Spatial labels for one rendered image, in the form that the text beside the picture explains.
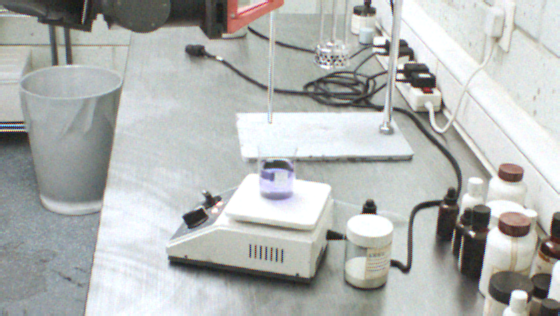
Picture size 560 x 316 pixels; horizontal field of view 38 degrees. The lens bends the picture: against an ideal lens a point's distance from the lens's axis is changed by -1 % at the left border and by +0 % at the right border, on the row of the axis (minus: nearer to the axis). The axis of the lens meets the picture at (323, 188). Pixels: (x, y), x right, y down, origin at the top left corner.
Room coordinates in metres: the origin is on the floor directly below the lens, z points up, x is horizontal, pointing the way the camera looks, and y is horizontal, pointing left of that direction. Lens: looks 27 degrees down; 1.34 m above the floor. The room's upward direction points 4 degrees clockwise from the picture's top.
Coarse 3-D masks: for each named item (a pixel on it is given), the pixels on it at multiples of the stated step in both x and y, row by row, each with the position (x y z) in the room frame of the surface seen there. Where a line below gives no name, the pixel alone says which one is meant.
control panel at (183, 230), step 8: (224, 192) 1.03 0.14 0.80; (232, 192) 1.02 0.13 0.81; (224, 200) 1.00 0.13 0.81; (208, 208) 0.99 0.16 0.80; (216, 216) 0.95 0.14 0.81; (184, 224) 0.97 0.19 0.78; (200, 224) 0.94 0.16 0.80; (208, 224) 0.93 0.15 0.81; (176, 232) 0.95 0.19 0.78; (184, 232) 0.94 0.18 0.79
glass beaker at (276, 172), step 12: (264, 144) 0.99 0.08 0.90; (276, 144) 0.99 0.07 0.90; (288, 144) 0.99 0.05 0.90; (264, 156) 0.95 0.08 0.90; (276, 156) 0.94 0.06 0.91; (288, 156) 0.95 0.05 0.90; (264, 168) 0.95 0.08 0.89; (276, 168) 0.95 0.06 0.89; (288, 168) 0.95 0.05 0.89; (264, 180) 0.95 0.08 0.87; (276, 180) 0.95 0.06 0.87; (288, 180) 0.95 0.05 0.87; (264, 192) 0.95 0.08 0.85; (276, 192) 0.95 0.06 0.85; (288, 192) 0.95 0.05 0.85
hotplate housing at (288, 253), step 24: (192, 240) 0.92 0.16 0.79; (216, 240) 0.91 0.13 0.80; (240, 240) 0.91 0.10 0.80; (264, 240) 0.90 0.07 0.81; (288, 240) 0.90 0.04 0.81; (312, 240) 0.90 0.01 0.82; (216, 264) 0.92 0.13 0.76; (240, 264) 0.91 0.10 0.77; (264, 264) 0.90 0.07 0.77; (288, 264) 0.90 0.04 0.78; (312, 264) 0.90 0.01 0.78
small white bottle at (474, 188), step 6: (474, 180) 1.07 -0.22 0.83; (480, 180) 1.07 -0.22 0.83; (468, 186) 1.07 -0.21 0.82; (474, 186) 1.06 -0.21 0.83; (480, 186) 1.06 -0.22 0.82; (468, 192) 1.07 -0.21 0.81; (474, 192) 1.06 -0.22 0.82; (480, 192) 1.07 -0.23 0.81; (462, 198) 1.07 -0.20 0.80; (468, 198) 1.06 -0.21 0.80; (474, 198) 1.06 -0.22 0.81; (480, 198) 1.07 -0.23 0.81; (462, 204) 1.07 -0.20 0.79; (468, 204) 1.06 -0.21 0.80; (474, 204) 1.06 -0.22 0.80; (462, 210) 1.07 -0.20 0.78
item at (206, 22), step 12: (180, 0) 0.89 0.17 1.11; (192, 0) 0.90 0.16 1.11; (204, 0) 0.90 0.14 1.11; (180, 12) 0.89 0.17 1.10; (192, 12) 0.90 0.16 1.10; (204, 12) 0.90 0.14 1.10; (168, 24) 0.89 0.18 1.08; (180, 24) 0.90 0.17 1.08; (192, 24) 0.91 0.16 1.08; (204, 24) 0.91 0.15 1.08; (216, 24) 0.88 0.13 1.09; (216, 36) 0.88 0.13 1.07
